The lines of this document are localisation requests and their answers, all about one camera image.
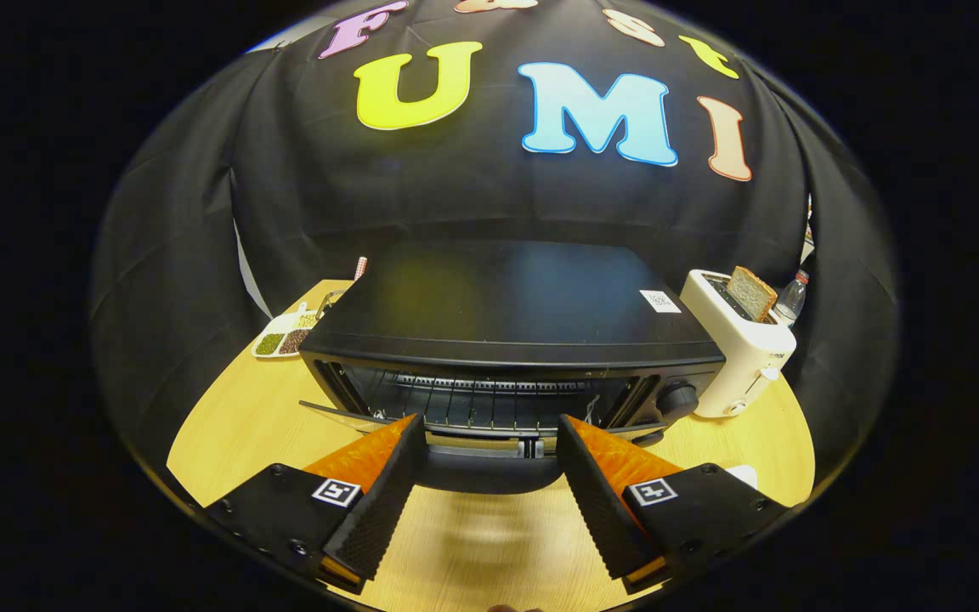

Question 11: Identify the brown bread slice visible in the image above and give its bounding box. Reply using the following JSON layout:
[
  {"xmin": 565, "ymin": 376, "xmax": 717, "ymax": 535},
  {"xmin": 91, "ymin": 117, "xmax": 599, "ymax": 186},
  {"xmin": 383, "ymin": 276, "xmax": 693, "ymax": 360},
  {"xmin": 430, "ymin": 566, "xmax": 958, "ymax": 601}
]
[{"xmin": 726, "ymin": 265, "xmax": 779, "ymax": 324}]

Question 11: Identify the white divided dish of beans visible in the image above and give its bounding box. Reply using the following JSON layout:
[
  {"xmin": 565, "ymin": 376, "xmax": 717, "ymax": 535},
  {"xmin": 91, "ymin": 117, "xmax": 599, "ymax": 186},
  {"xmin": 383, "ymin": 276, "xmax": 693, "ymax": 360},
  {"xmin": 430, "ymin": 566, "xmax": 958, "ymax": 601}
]
[{"xmin": 252, "ymin": 302, "xmax": 325, "ymax": 359}]

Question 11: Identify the black toaster oven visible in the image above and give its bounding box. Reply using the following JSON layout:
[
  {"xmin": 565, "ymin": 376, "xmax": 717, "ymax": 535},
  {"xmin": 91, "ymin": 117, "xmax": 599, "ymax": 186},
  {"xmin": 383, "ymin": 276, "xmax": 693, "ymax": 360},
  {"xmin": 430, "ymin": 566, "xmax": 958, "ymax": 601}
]
[{"xmin": 298, "ymin": 240, "xmax": 727, "ymax": 494}]

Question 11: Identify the metal wire oven rack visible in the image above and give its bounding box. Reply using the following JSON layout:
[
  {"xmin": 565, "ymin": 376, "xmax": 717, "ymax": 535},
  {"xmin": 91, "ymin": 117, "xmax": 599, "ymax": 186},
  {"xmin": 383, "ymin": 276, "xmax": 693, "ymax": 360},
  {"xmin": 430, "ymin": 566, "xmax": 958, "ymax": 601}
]
[{"xmin": 341, "ymin": 372, "xmax": 635, "ymax": 430}]

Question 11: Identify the clear plastic water bottle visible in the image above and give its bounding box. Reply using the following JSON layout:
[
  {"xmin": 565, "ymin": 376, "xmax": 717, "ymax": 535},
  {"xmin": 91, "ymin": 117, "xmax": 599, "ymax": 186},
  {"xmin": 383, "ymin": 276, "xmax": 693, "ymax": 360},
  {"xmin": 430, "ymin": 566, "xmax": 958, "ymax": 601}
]
[{"xmin": 774, "ymin": 269, "xmax": 811, "ymax": 328}]

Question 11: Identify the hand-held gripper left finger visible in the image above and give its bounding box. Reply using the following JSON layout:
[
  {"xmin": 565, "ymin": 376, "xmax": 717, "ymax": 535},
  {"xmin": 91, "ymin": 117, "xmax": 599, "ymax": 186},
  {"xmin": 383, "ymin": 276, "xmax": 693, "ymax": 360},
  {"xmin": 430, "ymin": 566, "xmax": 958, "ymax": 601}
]
[{"xmin": 205, "ymin": 413, "xmax": 428, "ymax": 594}]

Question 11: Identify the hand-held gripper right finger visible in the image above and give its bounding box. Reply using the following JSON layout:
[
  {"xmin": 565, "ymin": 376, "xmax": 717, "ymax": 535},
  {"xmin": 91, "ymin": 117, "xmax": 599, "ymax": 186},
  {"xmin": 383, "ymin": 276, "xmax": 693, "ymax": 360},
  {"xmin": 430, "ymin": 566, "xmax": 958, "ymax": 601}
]
[{"xmin": 555, "ymin": 414, "xmax": 792, "ymax": 594}]

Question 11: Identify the white pop-up toaster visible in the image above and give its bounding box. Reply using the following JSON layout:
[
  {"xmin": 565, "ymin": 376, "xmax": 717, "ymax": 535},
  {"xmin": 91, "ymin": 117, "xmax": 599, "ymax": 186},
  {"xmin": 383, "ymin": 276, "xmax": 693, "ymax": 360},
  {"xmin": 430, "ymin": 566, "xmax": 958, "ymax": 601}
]
[{"xmin": 680, "ymin": 269, "xmax": 798, "ymax": 419}]

